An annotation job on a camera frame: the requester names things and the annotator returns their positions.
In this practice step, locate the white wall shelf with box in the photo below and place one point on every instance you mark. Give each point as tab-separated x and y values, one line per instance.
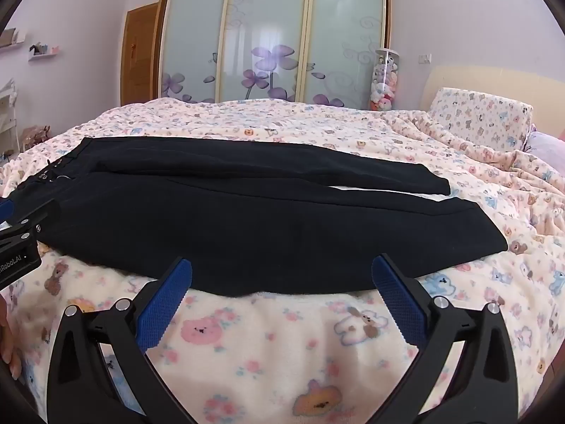
11	39

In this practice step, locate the clear tube of plush toys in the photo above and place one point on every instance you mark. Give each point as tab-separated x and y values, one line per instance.
385	79

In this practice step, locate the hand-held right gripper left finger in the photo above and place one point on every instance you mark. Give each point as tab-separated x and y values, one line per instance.
165	304

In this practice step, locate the black pants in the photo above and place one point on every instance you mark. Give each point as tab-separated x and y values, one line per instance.
265	229

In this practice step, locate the beige headboard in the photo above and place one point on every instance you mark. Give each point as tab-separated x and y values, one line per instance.
485	81

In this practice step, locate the white wall shelf with trinkets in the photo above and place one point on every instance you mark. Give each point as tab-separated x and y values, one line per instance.
43	51

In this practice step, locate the wooden door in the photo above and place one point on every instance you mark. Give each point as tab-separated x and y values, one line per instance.
137	55

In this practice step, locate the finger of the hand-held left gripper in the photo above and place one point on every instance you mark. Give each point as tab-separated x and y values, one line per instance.
31	221

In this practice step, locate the purple pillow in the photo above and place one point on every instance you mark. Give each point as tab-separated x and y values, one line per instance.
545	145

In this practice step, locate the white vanity shelf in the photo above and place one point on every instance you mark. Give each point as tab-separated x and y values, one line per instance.
8	115

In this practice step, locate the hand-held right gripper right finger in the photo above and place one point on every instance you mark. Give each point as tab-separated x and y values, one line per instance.
397	300

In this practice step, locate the bear print blanket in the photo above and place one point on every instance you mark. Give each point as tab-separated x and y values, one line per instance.
273	362

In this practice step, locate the brown plush toys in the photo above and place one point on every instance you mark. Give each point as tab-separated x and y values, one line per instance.
36	136

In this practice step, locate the person's left hand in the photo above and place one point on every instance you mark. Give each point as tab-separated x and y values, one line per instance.
6	340

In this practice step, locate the frosted floral wardrobe doors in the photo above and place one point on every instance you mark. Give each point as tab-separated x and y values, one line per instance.
269	31

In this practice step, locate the bear print pillow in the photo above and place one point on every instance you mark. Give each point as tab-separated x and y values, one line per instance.
481	117

